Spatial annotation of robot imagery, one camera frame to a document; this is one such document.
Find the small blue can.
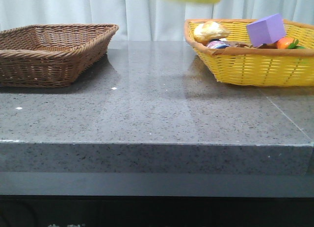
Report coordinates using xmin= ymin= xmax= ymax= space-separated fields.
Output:
xmin=206 ymin=39 xmax=230 ymax=49

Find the bread roll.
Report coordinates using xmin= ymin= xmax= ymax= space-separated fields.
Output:
xmin=193 ymin=21 xmax=231 ymax=44

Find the white curtain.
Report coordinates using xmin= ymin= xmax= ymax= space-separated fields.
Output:
xmin=0 ymin=0 xmax=314 ymax=41

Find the brown toy dinosaur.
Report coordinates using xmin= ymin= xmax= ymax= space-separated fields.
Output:
xmin=226 ymin=41 xmax=253 ymax=48

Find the yellow wicker basket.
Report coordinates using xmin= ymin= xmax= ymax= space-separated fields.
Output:
xmin=184 ymin=19 xmax=314 ymax=87

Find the brown wicker basket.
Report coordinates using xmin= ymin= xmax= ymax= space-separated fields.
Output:
xmin=0 ymin=24 xmax=119 ymax=88

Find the purple foam cube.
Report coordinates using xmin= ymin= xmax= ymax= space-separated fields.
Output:
xmin=246 ymin=13 xmax=286 ymax=47

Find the toy carrot with leaves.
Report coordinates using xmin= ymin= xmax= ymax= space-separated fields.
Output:
xmin=276 ymin=37 xmax=305 ymax=50

